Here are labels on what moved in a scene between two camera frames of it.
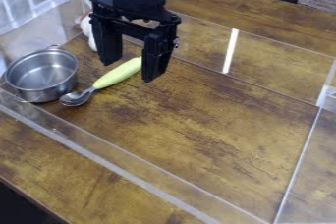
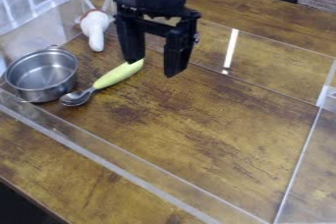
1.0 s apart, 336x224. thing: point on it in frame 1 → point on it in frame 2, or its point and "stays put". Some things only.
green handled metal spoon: (73, 98) stays put
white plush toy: (84, 21) stays put
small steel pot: (41, 75) stays put
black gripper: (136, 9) → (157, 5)
